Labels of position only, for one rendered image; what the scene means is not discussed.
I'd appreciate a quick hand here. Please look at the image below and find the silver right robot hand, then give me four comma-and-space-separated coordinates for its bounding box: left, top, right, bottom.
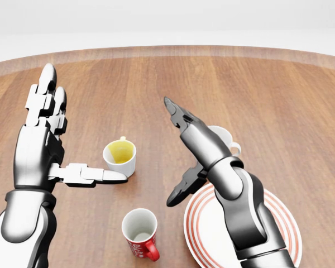
164, 96, 245, 208

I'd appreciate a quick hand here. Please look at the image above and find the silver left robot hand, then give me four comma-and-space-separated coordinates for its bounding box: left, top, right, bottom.
13, 63, 128, 193

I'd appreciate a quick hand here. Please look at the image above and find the plain white mug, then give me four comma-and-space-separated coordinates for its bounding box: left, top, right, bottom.
207, 125, 242, 156

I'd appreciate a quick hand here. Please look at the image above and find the white plate with red rings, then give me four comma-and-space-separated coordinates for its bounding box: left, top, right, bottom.
183, 183, 303, 268

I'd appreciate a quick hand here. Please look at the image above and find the white mug with yellow inside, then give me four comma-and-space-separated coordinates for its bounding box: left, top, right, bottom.
102, 136, 137, 178

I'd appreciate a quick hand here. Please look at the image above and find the red mug with white print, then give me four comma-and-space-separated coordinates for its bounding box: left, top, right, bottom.
121, 208, 160, 262

